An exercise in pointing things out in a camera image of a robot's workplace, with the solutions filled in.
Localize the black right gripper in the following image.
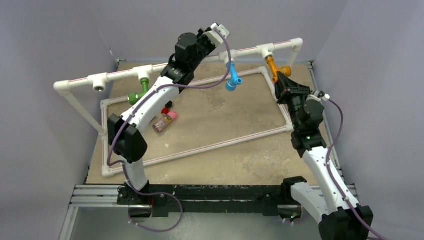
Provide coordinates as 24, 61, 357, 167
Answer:
273, 73, 312, 130

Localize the orange water faucet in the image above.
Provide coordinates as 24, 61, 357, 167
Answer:
265, 55, 292, 84

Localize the white PVC pipe frame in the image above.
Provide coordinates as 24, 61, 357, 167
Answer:
53, 38, 304, 178

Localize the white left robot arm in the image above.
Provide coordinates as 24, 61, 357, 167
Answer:
107, 25, 230, 205

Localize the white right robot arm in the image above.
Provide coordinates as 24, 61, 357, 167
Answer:
273, 71, 374, 240

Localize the blue water faucet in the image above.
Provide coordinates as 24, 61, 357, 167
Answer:
225, 62, 243, 92

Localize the green water faucet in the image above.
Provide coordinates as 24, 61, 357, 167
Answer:
127, 77, 150, 105

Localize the red and black faucet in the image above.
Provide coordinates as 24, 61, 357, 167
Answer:
161, 101, 173, 116

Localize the pink capped colourful bottle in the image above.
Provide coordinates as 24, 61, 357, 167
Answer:
152, 111, 178, 133

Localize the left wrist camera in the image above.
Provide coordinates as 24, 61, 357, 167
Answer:
203, 22, 231, 47

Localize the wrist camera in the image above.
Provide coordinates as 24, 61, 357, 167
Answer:
203, 22, 231, 47
313, 90, 331, 102

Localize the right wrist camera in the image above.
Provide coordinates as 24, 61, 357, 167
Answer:
313, 90, 331, 102

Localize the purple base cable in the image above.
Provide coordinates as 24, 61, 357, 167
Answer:
127, 192, 185, 234

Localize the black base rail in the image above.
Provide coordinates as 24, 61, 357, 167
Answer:
117, 184, 300, 218

